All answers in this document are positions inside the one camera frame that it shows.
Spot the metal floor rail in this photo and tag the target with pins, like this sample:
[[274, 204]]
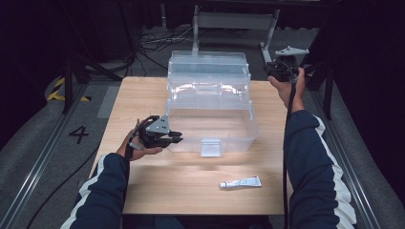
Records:
[[347, 168], [41, 162]]

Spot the yellow black floor tape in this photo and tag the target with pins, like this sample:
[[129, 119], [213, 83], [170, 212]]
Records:
[[55, 92]]

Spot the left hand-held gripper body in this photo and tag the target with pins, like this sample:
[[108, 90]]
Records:
[[157, 127]]

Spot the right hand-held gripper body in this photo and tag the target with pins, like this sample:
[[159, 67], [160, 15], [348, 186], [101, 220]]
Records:
[[283, 68]]

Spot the white ointment tube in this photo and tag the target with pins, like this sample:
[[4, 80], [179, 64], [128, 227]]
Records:
[[242, 182]]

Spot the clear plastic storage box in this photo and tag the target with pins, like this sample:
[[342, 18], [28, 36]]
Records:
[[210, 124]]

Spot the person's left hand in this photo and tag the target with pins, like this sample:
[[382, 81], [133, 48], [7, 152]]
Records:
[[138, 152]]

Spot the person's right hand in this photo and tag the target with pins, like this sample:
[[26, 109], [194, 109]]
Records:
[[297, 95]]

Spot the grey metal stand frame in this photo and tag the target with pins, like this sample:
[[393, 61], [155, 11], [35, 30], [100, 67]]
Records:
[[235, 20]]

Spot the black tripod stand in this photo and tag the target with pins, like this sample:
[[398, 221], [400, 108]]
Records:
[[328, 92], [67, 82]]

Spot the grey floor plate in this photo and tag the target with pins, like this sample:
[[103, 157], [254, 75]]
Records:
[[108, 101]]

